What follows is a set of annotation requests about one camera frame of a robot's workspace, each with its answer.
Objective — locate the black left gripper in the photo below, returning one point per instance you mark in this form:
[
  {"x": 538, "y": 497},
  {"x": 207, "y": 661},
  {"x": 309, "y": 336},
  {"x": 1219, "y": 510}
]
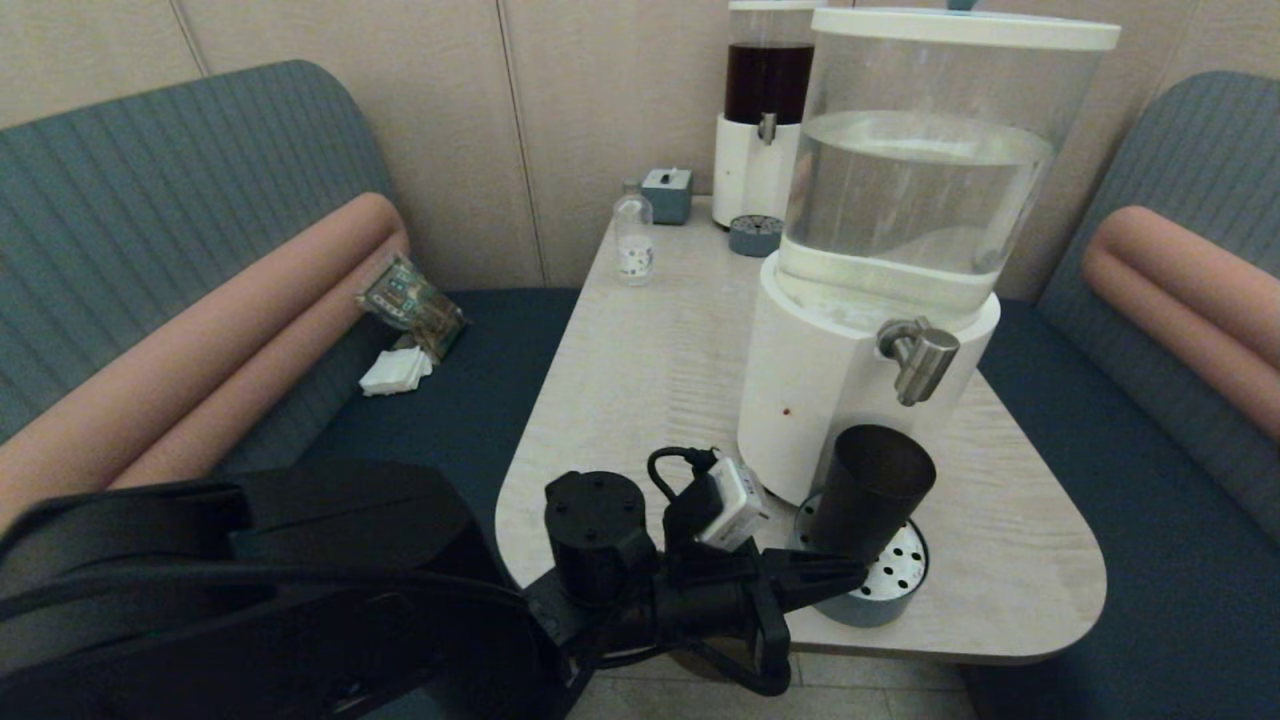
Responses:
[{"x": 720, "y": 600}]

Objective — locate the black plastic cup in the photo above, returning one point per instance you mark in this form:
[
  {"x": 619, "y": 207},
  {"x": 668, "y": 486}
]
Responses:
[{"x": 870, "y": 490}]

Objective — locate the silver metal dispenser tap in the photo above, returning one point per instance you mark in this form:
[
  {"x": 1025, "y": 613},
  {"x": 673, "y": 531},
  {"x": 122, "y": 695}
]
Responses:
[{"x": 925, "y": 360}]

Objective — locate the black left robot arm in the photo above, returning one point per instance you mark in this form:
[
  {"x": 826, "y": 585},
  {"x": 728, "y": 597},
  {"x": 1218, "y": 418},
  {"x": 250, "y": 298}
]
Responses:
[{"x": 300, "y": 560}]

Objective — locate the large blue perforated drip tray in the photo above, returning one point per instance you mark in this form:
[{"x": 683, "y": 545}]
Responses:
[{"x": 890, "y": 595}]

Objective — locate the large clear water dispenser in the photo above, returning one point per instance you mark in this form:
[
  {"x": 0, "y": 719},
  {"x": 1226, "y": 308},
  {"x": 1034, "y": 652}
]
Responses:
[{"x": 830, "y": 370}]

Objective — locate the small blue drip tray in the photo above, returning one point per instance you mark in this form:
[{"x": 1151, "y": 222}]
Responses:
[{"x": 755, "y": 236}]

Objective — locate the small clear plastic bottle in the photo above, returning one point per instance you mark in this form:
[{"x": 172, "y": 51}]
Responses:
[{"x": 634, "y": 246}]

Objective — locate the small dark drink dispenser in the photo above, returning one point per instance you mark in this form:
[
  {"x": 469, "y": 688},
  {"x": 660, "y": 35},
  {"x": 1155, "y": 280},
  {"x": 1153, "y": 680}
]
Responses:
[{"x": 750, "y": 175}]

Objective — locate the small blue box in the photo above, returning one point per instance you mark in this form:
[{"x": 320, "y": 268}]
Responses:
[{"x": 667, "y": 196}]

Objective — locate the small dark dispenser tap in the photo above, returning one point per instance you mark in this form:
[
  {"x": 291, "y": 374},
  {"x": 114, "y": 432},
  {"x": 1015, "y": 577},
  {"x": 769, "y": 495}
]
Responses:
[{"x": 767, "y": 127}]

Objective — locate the white paper napkins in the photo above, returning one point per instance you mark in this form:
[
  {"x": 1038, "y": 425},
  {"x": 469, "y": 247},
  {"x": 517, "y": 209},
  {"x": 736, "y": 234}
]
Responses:
[{"x": 395, "y": 370}]

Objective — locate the green snack packet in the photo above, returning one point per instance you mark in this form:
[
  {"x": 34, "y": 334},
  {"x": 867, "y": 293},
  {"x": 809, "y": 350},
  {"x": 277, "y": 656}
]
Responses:
[{"x": 410, "y": 303}]

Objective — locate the teal upholstered empty bench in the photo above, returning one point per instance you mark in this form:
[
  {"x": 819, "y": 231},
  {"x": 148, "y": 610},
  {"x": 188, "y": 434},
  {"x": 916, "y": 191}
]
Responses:
[{"x": 1200, "y": 160}]

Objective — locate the pink bolster beside snack packet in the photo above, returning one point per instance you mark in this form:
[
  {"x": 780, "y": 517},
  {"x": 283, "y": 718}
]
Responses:
[{"x": 200, "y": 370}]

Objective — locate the teal bench with snack packet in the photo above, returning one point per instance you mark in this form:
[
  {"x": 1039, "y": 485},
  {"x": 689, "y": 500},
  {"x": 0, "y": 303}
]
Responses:
[{"x": 150, "y": 180}]

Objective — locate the dark table pedestal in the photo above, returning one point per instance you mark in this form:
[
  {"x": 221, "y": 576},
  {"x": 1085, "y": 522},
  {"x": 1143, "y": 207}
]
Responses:
[{"x": 800, "y": 668}]

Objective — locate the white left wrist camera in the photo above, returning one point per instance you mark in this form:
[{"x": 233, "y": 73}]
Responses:
[{"x": 732, "y": 505}]

